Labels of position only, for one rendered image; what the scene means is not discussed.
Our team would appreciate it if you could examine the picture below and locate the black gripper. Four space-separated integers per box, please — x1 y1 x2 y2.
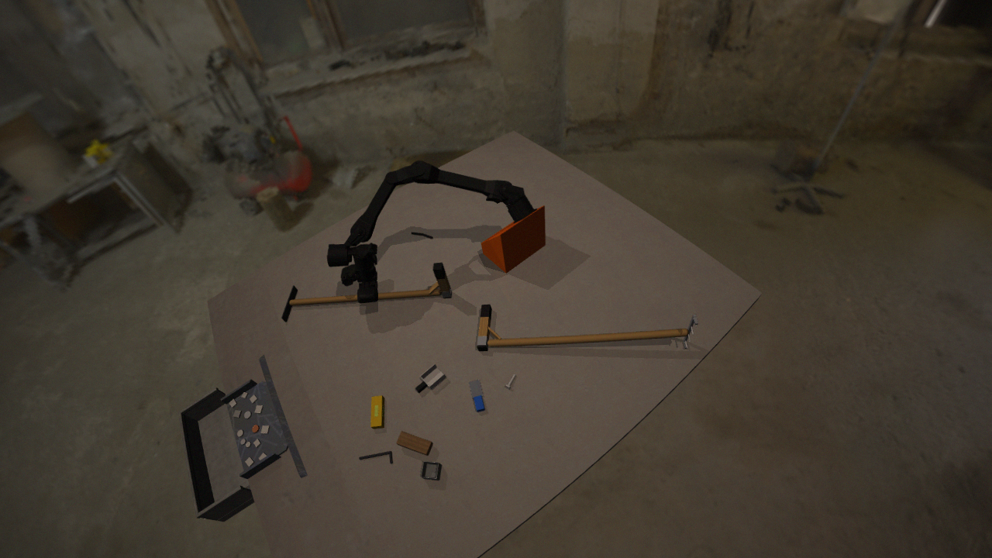
355 255 378 304

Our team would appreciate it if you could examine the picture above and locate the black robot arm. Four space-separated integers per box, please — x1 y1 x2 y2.
327 160 537 287

